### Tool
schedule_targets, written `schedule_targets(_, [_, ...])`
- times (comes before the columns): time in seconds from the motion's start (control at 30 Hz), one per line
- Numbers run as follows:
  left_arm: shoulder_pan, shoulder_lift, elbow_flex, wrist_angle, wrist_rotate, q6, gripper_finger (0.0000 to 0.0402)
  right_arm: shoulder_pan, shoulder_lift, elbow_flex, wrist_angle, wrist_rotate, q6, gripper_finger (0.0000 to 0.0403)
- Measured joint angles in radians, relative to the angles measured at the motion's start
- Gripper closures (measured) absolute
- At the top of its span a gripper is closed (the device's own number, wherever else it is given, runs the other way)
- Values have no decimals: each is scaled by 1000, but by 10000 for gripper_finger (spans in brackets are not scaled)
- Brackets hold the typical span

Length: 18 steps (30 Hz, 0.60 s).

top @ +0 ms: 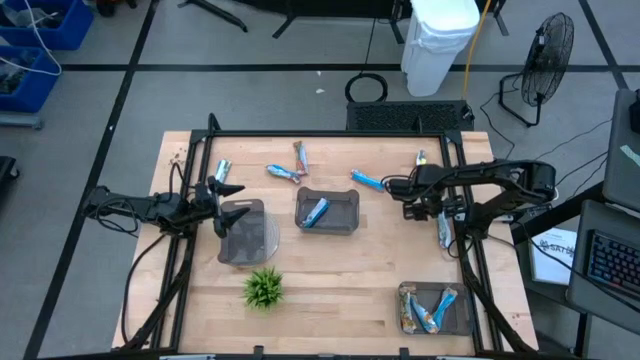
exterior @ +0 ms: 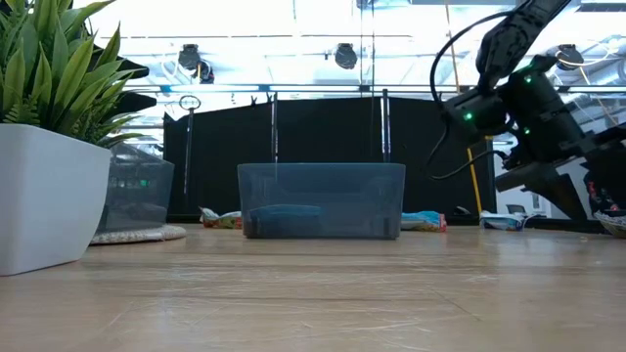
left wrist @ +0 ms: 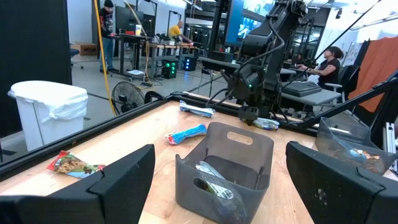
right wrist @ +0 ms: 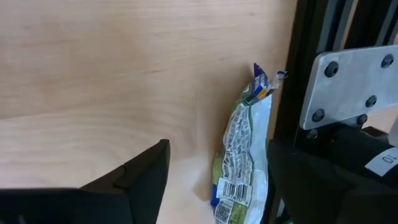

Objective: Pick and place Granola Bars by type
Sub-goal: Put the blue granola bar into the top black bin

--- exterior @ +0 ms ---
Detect green plant in white pot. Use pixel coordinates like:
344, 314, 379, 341
0, 0, 157, 278

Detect black ceiling spotlight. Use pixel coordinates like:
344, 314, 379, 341
334, 42, 359, 70
177, 43, 202, 71
557, 43, 585, 67

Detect silver granola bar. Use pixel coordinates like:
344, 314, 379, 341
593, 209, 626, 240
478, 209, 528, 232

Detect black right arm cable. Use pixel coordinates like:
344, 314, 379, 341
424, 10, 513, 183

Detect yellow cable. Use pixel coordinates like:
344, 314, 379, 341
464, 146, 483, 216

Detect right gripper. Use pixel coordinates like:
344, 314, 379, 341
494, 124, 626, 220

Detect crossed snack packets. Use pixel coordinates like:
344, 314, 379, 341
199, 206, 244, 231

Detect metal ring topped pole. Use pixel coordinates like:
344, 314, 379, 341
178, 94, 202, 197

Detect black partition panel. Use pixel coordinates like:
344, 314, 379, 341
162, 95, 496, 224

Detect blue granola bar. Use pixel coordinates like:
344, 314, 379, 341
400, 210, 448, 233

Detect grey translucent plastic bin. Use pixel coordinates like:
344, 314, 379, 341
237, 162, 407, 241
95, 142, 176, 234

